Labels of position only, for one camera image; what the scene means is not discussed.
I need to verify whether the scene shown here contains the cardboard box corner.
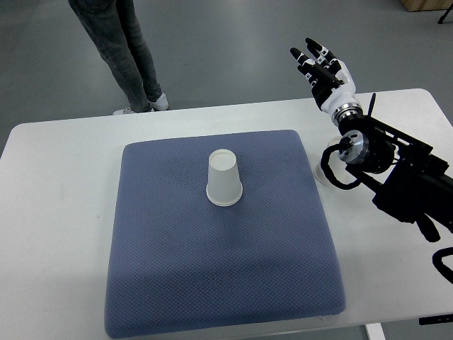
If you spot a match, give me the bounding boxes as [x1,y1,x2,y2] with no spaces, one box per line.
[400,0,452,12]

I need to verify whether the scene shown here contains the white paper cup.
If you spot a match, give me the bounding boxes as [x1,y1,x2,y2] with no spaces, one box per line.
[314,151,348,186]
[206,149,243,207]

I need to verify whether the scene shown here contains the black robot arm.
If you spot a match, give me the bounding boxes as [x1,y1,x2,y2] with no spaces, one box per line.
[290,38,452,242]

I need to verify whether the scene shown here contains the white paper cup on mat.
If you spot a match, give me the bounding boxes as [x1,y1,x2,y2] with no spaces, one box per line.
[206,149,243,207]

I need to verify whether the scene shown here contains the blue textured cushion mat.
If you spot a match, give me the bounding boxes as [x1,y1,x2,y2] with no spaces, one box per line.
[105,130,346,339]

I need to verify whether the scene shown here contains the white sneaker left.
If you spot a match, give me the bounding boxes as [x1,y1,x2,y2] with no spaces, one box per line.
[113,108,135,115]

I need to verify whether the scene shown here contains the black tripod leg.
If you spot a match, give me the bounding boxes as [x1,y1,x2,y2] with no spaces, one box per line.
[437,4,453,24]

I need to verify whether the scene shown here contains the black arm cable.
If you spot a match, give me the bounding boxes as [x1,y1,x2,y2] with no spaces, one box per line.
[321,145,362,190]

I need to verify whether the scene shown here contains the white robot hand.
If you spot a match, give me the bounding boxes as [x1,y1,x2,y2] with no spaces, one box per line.
[290,38,362,119]

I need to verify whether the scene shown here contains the white table leg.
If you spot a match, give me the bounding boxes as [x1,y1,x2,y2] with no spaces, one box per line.
[365,323,386,340]

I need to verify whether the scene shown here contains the white sneaker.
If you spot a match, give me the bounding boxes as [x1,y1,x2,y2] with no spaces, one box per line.
[149,93,169,111]
[113,108,135,115]

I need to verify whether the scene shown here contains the white sneaker right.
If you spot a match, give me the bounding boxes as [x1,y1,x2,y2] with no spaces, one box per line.
[149,93,169,111]

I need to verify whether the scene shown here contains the person legs grey jeans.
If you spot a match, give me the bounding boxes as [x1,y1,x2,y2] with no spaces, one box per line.
[69,1,163,113]

